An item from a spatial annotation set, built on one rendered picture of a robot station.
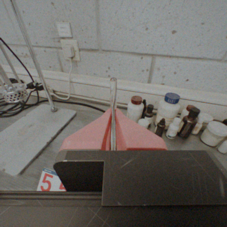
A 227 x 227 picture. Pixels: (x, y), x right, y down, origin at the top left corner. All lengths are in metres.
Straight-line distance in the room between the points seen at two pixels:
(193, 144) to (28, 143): 0.56
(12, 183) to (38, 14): 0.63
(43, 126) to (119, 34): 0.45
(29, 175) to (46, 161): 0.05
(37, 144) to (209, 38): 0.65
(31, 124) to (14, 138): 0.07
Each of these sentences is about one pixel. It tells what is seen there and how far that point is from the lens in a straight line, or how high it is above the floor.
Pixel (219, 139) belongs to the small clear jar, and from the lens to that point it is 0.50.
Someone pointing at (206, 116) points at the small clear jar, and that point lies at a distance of 0.55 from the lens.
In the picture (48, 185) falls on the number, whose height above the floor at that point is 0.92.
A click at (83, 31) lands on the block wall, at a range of 0.58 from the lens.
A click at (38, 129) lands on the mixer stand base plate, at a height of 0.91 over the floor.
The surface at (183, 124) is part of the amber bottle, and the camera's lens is 0.46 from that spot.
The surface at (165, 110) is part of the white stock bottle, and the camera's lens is 0.44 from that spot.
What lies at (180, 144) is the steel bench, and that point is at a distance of 0.47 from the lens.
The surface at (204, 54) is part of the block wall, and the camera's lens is 0.54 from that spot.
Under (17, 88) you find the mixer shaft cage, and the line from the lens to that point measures 0.45.
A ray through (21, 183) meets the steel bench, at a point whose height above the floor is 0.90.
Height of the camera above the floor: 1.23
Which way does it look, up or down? 38 degrees down
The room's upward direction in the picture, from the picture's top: straight up
